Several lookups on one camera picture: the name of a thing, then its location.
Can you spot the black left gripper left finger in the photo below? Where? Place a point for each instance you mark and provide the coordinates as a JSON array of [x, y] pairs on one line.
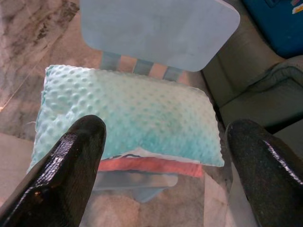
[[59, 179]]

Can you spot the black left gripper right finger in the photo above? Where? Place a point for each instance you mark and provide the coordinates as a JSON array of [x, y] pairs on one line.
[[267, 179]]

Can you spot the mint dotted pillow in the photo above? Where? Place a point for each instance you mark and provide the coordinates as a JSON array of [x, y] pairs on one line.
[[142, 111]]

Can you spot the grey green leather sofa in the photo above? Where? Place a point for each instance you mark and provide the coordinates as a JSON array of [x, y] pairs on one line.
[[260, 106]]

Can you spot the blue plastic box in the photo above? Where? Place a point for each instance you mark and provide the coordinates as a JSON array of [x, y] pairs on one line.
[[279, 28]]

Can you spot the light blue plastic chair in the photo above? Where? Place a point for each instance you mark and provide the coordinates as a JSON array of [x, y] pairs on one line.
[[154, 30]]

